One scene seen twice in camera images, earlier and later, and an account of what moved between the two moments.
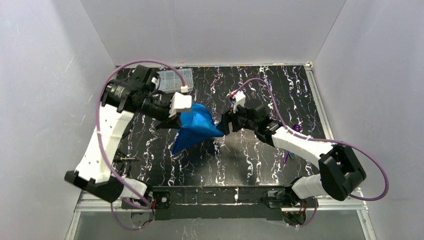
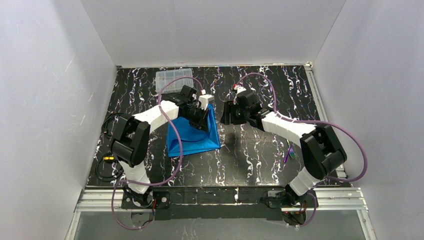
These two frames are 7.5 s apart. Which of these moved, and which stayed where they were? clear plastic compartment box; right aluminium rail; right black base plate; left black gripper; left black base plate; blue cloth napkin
Moved: left black gripper; blue cloth napkin
Stayed: left black base plate; right black base plate; right aluminium rail; clear plastic compartment box
